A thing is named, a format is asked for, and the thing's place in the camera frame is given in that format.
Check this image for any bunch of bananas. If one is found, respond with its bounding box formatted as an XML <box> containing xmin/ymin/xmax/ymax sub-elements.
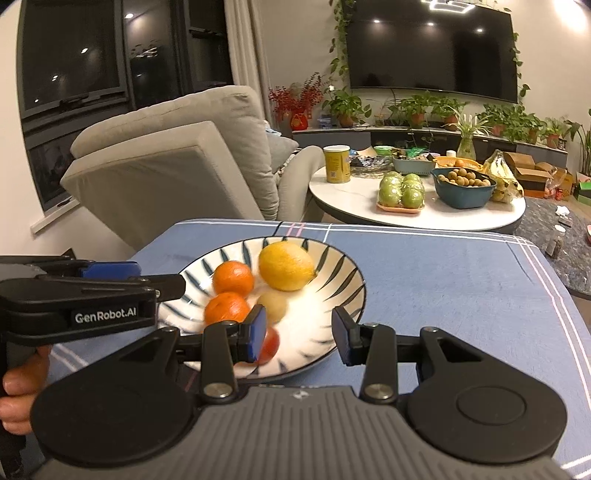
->
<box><xmin>482</xmin><ymin>150</ymin><xmax>525</xmax><ymax>204</ymax></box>

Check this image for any potted green plant left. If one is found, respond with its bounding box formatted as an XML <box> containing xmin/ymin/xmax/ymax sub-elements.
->
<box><xmin>322</xmin><ymin>89</ymin><xmax>372</xmax><ymax>128</ymax></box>

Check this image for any orange mandarin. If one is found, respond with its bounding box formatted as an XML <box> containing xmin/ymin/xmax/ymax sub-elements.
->
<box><xmin>212</xmin><ymin>261</ymin><xmax>254</xmax><ymax>298</ymax></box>
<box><xmin>204</xmin><ymin>292</ymin><xmax>250</xmax><ymax>326</ymax></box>

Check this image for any beige curtain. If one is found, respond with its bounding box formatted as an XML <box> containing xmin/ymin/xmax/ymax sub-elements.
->
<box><xmin>223</xmin><ymin>0</ymin><xmax>273</xmax><ymax>120</ymax></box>

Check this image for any red flower pot plant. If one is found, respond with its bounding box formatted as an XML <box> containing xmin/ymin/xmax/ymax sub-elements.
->
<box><xmin>269</xmin><ymin>72</ymin><xmax>325</xmax><ymax>132</ymax></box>

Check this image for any dark window frame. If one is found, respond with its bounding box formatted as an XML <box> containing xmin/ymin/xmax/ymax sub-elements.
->
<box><xmin>17</xmin><ymin>1</ymin><xmax>232</xmax><ymax>210</ymax></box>

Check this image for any wall mounted black television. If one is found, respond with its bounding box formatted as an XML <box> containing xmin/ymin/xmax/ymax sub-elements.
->
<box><xmin>346</xmin><ymin>0</ymin><xmax>519</xmax><ymax>104</ymax></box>

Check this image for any teal bowl of longans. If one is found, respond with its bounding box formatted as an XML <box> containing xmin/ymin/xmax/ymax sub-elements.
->
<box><xmin>431</xmin><ymin>167</ymin><xmax>496</xmax><ymax>209</ymax></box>

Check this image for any beige recliner armchair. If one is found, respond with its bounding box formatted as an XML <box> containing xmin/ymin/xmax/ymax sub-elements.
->
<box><xmin>61</xmin><ymin>85</ymin><xmax>325</xmax><ymax>250</ymax></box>

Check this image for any tall leafy floor plant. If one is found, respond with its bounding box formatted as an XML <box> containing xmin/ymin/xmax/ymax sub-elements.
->
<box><xmin>566</xmin><ymin>119</ymin><xmax>591</xmax><ymax>176</ymax></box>

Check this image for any glass vase green plant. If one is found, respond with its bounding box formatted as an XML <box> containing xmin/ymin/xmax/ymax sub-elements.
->
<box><xmin>453</xmin><ymin>110</ymin><xmax>489</xmax><ymax>160</ymax></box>

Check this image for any small teal snack dish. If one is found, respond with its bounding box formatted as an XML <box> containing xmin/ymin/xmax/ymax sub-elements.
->
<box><xmin>393</xmin><ymin>158</ymin><xmax>436</xmax><ymax>177</ymax></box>

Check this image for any small red apple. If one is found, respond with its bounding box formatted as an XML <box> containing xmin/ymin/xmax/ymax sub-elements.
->
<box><xmin>256</xmin><ymin>327</ymin><xmax>280</xmax><ymax>365</ymax></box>

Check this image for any tray of green apples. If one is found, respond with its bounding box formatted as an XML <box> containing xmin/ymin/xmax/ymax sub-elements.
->
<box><xmin>377</xmin><ymin>171</ymin><xmax>425</xmax><ymax>215</ymax></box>

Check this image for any person's left hand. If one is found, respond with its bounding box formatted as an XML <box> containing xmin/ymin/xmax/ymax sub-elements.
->
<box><xmin>0</xmin><ymin>346</ymin><xmax>51</xmax><ymax>435</ymax></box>

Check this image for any white striped ceramic bowl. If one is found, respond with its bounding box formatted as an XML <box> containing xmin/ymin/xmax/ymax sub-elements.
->
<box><xmin>158</xmin><ymin>236</ymin><xmax>367</xmax><ymax>383</ymax></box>

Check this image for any yellow tin can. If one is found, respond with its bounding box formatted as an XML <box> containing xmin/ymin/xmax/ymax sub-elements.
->
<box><xmin>322</xmin><ymin>145</ymin><xmax>351</xmax><ymax>184</ymax></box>

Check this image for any round white coffee table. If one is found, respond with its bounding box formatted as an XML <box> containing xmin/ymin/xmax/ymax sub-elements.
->
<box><xmin>308</xmin><ymin>168</ymin><xmax>526</xmax><ymax>233</ymax></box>

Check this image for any dark tv console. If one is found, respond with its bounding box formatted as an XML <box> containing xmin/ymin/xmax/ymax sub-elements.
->
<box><xmin>293</xmin><ymin>126</ymin><xmax>567</xmax><ymax>168</ymax></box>

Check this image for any cardboard box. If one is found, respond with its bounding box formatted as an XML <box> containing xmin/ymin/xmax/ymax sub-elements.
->
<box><xmin>504</xmin><ymin>152</ymin><xmax>567</xmax><ymax>198</ymax></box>

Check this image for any large yellow lemon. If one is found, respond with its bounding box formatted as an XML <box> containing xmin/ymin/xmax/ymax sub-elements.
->
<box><xmin>259</xmin><ymin>241</ymin><xmax>317</xmax><ymax>292</ymax></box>

